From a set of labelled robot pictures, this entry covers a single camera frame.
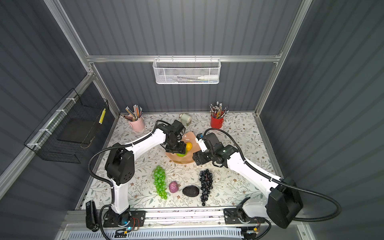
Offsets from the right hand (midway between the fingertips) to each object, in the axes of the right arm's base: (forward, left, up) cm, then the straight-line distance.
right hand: (200, 156), depth 81 cm
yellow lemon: (+11, +7, -7) cm, 14 cm away
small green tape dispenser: (+35, +11, -7) cm, 37 cm away
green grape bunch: (-12, +23, -8) cm, 27 cm away
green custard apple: (+6, +12, -10) cm, 17 cm away
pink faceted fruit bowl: (+19, +8, -8) cm, 22 cm away
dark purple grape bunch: (-11, -3, -8) cm, 14 cm away
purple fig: (-14, +14, -8) cm, 22 cm away
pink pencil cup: (+28, +43, -5) cm, 52 cm away
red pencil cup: (+36, -13, -14) cm, 41 cm away
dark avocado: (-16, +5, -8) cm, 19 cm away
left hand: (+6, +12, -6) cm, 15 cm away
